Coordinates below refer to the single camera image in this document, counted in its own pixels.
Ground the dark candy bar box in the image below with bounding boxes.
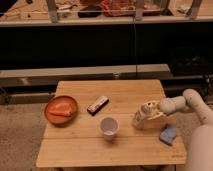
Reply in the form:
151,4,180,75
87,96,109,116

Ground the orange carrot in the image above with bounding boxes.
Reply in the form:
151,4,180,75
49,109,71,117

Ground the orange bowl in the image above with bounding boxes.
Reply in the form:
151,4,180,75
44,96,78,125

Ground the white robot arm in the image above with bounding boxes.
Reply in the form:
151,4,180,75
132,89,213,171

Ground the white paper cup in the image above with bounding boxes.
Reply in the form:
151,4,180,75
100,117,118,141

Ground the blue sponge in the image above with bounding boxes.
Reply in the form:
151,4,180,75
159,125,177,146

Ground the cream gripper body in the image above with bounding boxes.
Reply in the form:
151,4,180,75
132,100,165,129

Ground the black vertical cable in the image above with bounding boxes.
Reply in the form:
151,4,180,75
131,15,139,80

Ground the grey metal bench rail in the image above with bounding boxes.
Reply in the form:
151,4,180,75
0,64,172,87

